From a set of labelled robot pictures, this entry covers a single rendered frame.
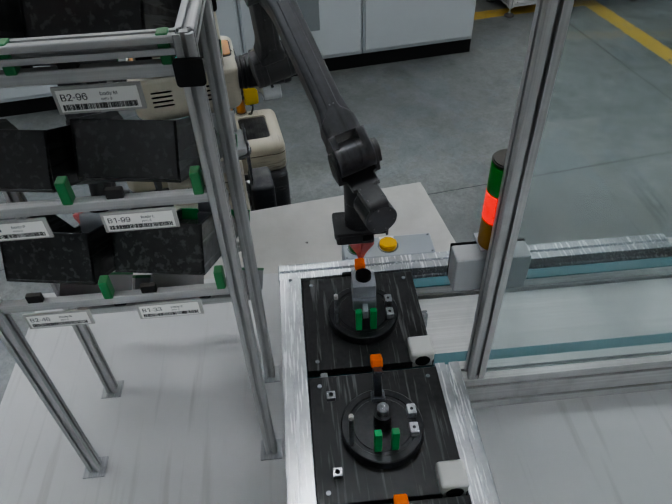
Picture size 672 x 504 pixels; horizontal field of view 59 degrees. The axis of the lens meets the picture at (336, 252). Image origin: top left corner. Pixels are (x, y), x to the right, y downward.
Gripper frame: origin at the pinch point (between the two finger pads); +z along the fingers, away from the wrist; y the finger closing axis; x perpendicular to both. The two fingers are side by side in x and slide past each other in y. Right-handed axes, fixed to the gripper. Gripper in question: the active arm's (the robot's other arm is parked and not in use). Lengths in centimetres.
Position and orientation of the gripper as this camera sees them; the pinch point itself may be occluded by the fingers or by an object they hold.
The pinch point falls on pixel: (360, 255)
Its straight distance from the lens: 119.0
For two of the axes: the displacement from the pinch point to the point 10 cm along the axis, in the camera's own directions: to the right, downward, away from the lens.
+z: 0.4, 7.2, 6.9
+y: 9.9, -0.9, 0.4
